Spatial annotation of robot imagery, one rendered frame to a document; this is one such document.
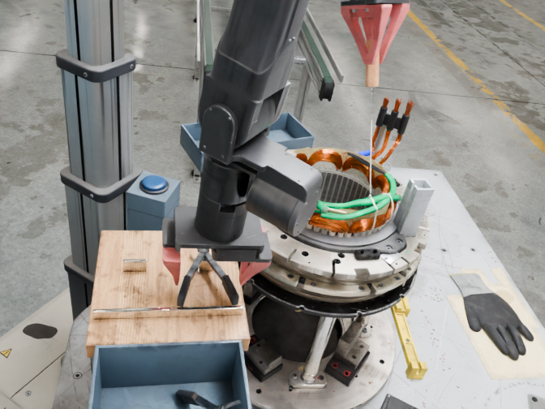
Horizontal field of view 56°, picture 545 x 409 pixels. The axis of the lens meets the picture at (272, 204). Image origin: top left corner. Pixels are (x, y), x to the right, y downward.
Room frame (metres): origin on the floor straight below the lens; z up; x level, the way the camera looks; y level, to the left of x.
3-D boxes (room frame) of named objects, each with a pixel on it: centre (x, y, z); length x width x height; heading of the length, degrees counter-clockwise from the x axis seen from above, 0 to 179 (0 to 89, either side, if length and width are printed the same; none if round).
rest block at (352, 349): (0.61, -0.19, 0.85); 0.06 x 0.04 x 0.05; 152
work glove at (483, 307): (0.82, -0.51, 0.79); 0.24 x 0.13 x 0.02; 13
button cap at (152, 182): (0.71, 0.21, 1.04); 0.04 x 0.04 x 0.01
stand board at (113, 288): (0.47, 0.11, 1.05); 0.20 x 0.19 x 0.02; 16
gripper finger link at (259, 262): (0.47, 0.03, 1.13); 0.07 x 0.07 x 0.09; 17
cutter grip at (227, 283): (0.46, 0.03, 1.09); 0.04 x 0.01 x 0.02; 31
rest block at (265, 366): (0.57, -0.04, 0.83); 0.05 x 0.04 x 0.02; 48
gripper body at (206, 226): (0.46, 0.06, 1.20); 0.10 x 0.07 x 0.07; 107
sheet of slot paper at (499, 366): (0.81, -0.53, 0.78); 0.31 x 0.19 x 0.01; 13
